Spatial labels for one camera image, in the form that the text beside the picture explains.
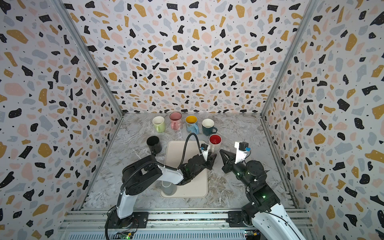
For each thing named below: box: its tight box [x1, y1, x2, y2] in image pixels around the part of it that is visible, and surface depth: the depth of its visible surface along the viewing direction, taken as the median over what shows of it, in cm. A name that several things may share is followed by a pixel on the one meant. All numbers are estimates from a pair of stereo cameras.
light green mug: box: [152, 116, 166, 133], surface depth 106 cm
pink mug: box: [169, 111, 183, 131], surface depth 108 cm
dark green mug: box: [202, 118, 218, 136], surface depth 105 cm
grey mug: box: [161, 180, 178, 196], surface depth 81 cm
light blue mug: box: [185, 115, 200, 135], surface depth 106 cm
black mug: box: [146, 135, 162, 157], surface depth 97 cm
